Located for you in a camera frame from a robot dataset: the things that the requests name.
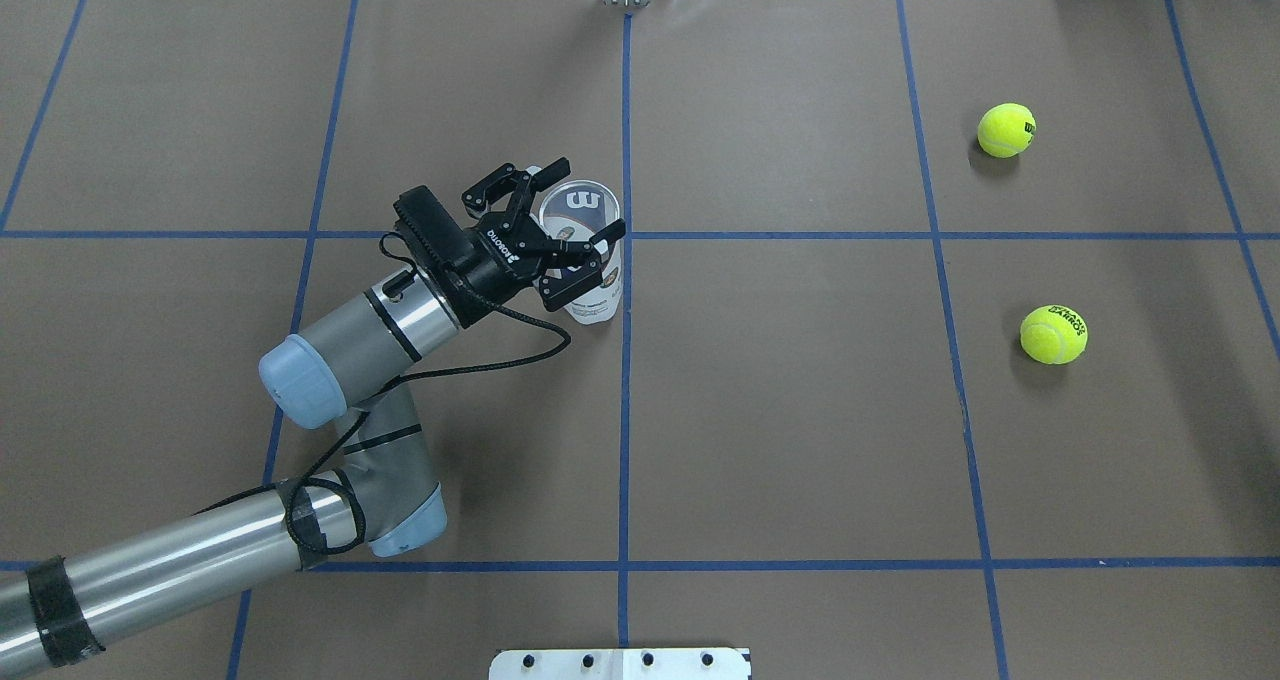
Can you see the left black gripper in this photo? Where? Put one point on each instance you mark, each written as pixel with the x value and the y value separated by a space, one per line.
pixel 492 260

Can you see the yellow tennis ball Roland Garros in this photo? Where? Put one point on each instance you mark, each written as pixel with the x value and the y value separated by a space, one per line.
pixel 1053 335

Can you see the left grey silver robot arm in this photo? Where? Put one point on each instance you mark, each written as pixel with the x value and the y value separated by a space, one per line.
pixel 376 487

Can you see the yellow tennis ball Wilson logo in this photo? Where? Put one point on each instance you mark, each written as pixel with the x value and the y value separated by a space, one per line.
pixel 1006 130

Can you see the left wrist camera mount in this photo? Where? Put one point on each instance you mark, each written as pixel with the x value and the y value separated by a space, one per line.
pixel 436 242

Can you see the white camera mast base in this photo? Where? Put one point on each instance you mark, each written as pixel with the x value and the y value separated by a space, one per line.
pixel 623 663

